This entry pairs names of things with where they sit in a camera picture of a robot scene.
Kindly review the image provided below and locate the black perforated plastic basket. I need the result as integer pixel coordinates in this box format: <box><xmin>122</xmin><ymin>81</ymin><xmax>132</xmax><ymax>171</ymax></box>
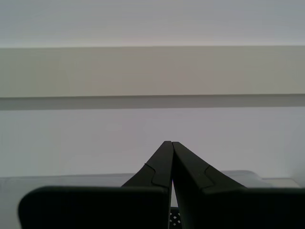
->
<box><xmin>169</xmin><ymin>207</ymin><xmax>184</xmax><ymax>229</ymax></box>

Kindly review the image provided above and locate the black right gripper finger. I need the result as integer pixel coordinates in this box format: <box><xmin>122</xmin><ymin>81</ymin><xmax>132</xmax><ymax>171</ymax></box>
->
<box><xmin>172</xmin><ymin>141</ymin><xmax>305</xmax><ymax>229</ymax></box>
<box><xmin>18</xmin><ymin>140</ymin><xmax>174</xmax><ymax>229</ymax></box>

